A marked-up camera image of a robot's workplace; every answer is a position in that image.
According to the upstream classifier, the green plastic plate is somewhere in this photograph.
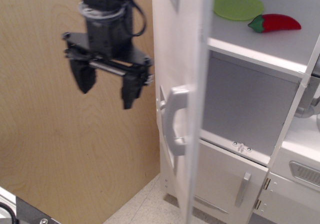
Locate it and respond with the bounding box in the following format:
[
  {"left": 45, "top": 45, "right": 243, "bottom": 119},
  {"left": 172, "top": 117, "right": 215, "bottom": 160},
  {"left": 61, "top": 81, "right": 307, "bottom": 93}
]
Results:
[{"left": 213, "top": 0, "right": 264, "bottom": 21}]

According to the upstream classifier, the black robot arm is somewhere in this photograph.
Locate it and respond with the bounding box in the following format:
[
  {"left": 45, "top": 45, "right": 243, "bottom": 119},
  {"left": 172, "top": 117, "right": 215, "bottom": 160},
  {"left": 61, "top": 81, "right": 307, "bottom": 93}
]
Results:
[{"left": 62, "top": 0, "right": 153, "bottom": 109}]

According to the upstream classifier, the brass oven hinge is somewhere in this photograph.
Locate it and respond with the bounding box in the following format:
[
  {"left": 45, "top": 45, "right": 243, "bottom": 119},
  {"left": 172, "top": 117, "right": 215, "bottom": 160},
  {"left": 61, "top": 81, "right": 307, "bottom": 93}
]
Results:
[
  {"left": 254, "top": 199, "right": 262, "bottom": 210},
  {"left": 263, "top": 178, "right": 271, "bottom": 190}
]

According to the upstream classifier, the brass oven hinge lower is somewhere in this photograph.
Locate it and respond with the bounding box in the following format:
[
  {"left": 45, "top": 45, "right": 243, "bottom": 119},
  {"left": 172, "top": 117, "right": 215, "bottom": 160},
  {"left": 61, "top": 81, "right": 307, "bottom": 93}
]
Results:
[{"left": 254, "top": 199, "right": 262, "bottom": 210}]

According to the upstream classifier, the white toy fridge cabinet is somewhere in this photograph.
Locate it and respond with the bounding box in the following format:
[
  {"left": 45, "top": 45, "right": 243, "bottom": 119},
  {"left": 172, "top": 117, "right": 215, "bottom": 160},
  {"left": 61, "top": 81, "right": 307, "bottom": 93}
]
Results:
[{"left": 159, "top": 0, "right": 320, "bottom": 224}]

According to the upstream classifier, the grey faucet pipe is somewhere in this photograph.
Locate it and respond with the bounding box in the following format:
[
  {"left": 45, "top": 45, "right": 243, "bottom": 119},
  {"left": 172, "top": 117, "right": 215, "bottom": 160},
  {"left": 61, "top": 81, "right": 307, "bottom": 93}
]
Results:
[{"left": 294, "top": 58, "right": 320, "bottom": 118}]

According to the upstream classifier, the brass oven hinge upper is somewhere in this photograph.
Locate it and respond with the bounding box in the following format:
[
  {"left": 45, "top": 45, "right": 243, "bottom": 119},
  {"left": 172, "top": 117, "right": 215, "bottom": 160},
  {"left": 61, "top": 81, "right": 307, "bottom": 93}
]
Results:
[{"left": 263, "top": 178, "right": 271, "bottom": 190}]

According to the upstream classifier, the white fridge door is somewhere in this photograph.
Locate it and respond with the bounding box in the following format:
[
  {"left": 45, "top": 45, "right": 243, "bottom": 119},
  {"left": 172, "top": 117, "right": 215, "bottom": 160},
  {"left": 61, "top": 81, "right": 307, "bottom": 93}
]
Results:
[{"left": 152, "top": 0, "right": 214, "bottom": 223}]

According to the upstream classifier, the white lower freezer door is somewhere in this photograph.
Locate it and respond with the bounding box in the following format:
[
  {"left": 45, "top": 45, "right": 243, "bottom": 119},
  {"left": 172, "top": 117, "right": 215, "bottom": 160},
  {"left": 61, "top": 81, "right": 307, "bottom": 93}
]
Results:
[{"left": 159, "top": 136, "right": 269, "bottom": 224}]

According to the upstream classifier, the silver upper door handle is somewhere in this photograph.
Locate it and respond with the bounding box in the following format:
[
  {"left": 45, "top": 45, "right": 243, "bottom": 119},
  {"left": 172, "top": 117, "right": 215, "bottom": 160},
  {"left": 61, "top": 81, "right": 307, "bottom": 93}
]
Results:
[{"left": 162, "top": 86, "right": 189, "bottom": 156}]

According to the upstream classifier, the grey oven vent panel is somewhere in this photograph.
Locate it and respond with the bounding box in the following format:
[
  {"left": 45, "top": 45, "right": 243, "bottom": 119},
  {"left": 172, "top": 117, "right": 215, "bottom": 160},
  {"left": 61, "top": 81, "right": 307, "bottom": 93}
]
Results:
[{"left": 289, "top": 161, "right": 320, "bottom": 187}]

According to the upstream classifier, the silver lower door handle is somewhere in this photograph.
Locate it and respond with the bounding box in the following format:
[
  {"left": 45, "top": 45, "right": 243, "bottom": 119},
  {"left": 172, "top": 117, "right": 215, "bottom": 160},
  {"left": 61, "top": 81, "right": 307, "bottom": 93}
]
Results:
[{"left": 235, "top": 172, "right": 251, "bottom": 207}]

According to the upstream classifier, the white toy oven unit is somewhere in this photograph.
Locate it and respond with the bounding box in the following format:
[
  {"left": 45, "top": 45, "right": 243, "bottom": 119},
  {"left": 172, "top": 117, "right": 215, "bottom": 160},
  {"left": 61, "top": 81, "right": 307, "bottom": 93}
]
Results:
[{"left": 254, "top": 118, "right": 320, "bottom": 223}]

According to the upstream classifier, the red toy chili pepper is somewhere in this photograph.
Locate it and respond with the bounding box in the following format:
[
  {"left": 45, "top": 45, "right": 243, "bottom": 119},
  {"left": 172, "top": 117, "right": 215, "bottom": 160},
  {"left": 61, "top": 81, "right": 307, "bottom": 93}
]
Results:
[{"left": 247, "top": 14, "right": 302, "bottom": 33}]

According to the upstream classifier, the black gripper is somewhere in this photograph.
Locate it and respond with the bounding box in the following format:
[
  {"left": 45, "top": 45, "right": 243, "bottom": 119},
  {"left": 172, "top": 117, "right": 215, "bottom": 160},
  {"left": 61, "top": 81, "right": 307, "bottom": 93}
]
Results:
[{"left": 62, "top": 16, "right": 153, "bottom": 109}]

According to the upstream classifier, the silver door handle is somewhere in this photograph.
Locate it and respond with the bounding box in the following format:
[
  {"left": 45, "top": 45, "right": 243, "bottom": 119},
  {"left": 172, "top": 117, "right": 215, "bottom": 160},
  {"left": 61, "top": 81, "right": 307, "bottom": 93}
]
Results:
[
  {"left": 235, "top": 172, "right": 251, "bottom": 207},
  {"left": 162, "top": 86, "right": 189, "bottom": 156}
]

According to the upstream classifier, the black cable on base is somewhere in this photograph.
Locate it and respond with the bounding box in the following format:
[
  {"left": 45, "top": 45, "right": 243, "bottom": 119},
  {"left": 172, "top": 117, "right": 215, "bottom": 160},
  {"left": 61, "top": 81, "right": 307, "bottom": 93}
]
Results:
[{"left": 0, "top": 201, "right": 20, "bottom": 224}]

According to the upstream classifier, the grey dispenser box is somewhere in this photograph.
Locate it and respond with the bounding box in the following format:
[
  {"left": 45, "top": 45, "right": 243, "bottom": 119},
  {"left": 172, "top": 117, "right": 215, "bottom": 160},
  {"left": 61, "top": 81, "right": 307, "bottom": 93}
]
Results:
[{"left": 159, "top": 85, "right": 167, "bottom": 115}]

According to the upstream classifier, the white door latch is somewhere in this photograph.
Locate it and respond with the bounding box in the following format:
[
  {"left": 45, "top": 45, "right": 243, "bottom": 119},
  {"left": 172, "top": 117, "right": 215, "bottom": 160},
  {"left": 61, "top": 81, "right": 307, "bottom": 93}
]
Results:
[{"left": 232, "top": 141, "right": 252, "bottom": 153}]

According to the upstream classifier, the black metal base plate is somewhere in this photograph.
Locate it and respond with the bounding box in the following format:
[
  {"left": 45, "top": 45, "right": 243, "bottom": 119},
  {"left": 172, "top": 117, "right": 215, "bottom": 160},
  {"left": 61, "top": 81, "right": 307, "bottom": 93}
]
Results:
[{"left": 0, "top": 187, "right": 60, "bottom": 224}]

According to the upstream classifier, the plywood board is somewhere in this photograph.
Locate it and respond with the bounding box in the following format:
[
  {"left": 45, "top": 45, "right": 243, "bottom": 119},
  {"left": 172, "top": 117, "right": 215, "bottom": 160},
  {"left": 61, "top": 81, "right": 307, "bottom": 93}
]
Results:
[{"left": 0, "top": 0, "right": 160, "bottom": 223}]

